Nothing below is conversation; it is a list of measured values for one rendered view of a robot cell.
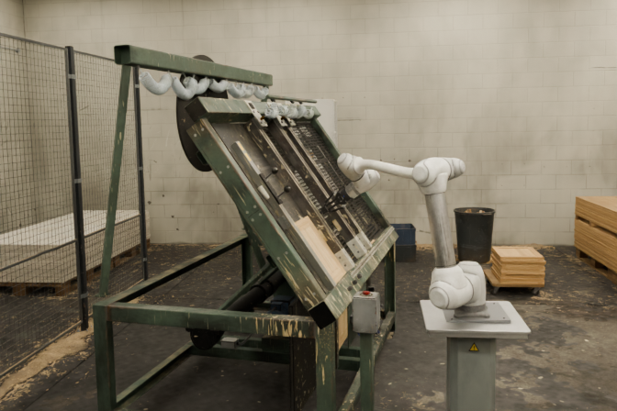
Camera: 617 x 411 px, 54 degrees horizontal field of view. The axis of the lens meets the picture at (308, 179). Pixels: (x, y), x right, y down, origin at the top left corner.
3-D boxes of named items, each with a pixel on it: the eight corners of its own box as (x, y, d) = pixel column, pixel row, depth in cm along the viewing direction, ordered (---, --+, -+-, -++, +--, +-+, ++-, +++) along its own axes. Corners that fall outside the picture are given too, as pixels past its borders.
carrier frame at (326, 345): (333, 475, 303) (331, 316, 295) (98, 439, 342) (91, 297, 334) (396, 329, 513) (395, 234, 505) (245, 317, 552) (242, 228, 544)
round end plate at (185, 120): (186, 176, 377) (182, 48, 369) (178, 176, 379) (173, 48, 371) (236, 167, 453) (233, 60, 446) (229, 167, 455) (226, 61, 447)
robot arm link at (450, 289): (476, 305, 304) (454, 316, 288) (448, 304, 315) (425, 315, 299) (452, 154, 305) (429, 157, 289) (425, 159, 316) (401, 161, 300)
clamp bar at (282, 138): (356, 260, 390) (386, 239, 383) (254, 111, 400) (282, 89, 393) (359, 256, 400) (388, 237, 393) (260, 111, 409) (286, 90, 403)
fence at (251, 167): (329, 291, 321) (334, 287, 320) (229, 145, 329) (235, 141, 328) (330, 288, 326) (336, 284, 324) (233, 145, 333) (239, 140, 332)
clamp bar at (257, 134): (342, 273, 354) (375, 252, 347) (231, 110, 364) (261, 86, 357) (346, 270, 363) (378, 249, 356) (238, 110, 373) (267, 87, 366)
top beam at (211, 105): (194, 123, 306) (207, 112, 303) (183, 107, 307) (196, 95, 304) (312, 122, 516) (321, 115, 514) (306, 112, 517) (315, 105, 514)
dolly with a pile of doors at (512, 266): (545, 297, 598) (546, 257, 594) (491, 296, 604) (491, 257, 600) (530, 281, 658) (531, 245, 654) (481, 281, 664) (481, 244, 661)
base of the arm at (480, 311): (486, 305, 329) (486, 295, 328) (490, 317, 307) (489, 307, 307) (452, 305, 333) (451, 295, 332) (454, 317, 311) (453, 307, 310)
